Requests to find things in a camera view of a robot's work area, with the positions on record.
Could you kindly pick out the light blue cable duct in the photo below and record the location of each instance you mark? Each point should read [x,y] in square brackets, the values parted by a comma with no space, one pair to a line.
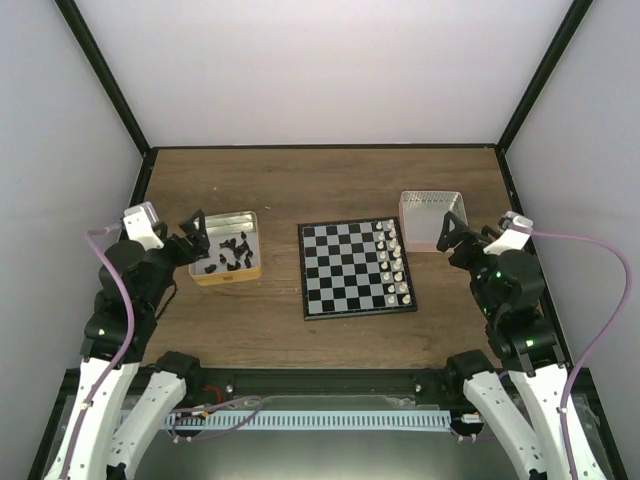
[392,420]

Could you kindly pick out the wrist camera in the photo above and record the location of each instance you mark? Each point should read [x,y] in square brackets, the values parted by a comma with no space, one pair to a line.
[140,222]
[515,231]

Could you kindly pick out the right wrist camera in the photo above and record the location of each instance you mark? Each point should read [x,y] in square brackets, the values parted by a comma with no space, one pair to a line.
[515,231]

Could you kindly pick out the black aluminium frame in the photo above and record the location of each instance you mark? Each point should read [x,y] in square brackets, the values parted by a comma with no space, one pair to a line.
[479,169]

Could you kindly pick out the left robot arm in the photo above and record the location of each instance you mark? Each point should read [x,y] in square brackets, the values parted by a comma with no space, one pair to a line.
[138,261]

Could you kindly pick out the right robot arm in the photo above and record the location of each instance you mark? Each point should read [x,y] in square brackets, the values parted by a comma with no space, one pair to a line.
[528,406]

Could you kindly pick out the yellow metal tin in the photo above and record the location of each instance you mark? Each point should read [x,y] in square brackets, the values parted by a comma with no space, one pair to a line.
[233,236]

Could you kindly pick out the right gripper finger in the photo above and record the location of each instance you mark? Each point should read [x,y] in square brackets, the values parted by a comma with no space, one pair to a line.
[443,243]
[459,230]

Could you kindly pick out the pink metal tin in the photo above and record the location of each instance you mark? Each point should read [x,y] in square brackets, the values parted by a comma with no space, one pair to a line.
[421,215]

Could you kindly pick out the black white chessboard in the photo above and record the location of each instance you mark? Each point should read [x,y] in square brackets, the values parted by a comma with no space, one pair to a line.
[342,265]

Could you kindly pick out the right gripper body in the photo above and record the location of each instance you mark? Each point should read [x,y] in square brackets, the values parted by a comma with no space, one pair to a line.
[462,257]

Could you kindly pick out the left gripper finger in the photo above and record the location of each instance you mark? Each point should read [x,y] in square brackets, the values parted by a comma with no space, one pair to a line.
[202,235]
[192,225]

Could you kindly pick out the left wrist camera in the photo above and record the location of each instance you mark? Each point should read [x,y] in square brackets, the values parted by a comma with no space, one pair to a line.
[140,222]

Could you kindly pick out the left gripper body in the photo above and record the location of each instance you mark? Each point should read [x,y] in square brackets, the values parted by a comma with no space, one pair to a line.
[186,255]

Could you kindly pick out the black piece in tin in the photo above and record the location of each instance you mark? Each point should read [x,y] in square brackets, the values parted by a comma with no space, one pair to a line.
[233,266]

